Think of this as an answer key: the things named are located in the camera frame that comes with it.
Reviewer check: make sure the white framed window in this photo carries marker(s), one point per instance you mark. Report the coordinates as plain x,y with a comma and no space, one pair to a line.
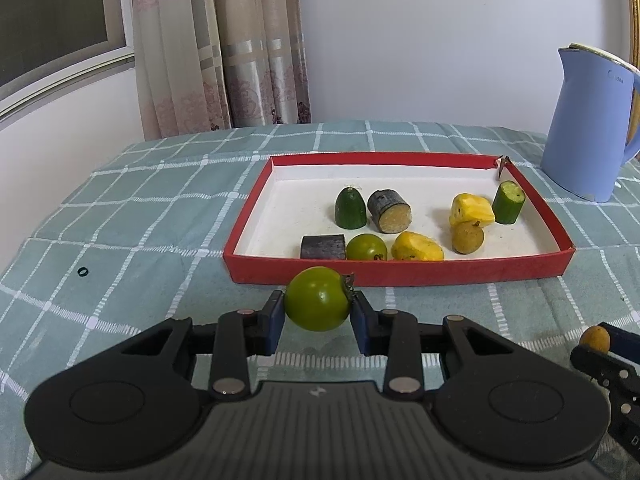
50,20

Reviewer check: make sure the red cardboard tray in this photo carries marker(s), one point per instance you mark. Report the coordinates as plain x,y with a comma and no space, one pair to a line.
300,210

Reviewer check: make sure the blue electric kettle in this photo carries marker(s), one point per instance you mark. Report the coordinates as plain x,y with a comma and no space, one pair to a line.
585,135

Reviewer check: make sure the pink patterned curtain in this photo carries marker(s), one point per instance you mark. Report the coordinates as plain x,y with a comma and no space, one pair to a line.
220,50

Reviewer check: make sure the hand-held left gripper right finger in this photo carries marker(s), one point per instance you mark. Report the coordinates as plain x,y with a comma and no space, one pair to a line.
359,325

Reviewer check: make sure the green cucumber piece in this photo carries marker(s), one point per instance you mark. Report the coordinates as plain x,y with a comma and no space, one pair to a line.
508,202

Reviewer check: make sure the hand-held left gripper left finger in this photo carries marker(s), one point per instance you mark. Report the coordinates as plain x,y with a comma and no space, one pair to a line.
275,322

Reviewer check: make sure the yellow fruit wedge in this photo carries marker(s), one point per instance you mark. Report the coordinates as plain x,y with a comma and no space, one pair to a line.
470,209

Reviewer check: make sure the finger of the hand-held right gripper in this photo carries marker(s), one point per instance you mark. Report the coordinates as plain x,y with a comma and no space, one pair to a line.
600,365
622,335

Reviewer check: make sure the green tomato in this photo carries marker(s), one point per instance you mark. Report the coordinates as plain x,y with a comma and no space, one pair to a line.
366,247
315,300

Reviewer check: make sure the yellow fruit with stem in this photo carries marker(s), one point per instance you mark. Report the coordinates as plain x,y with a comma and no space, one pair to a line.
417,246

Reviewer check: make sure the green checked tablecloth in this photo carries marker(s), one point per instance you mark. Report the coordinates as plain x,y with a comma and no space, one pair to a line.
125,210

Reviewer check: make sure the green cucumber end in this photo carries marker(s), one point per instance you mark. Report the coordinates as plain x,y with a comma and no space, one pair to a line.
351,207

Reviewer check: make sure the gold ornate frame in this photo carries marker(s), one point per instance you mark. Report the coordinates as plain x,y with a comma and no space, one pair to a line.
635,20

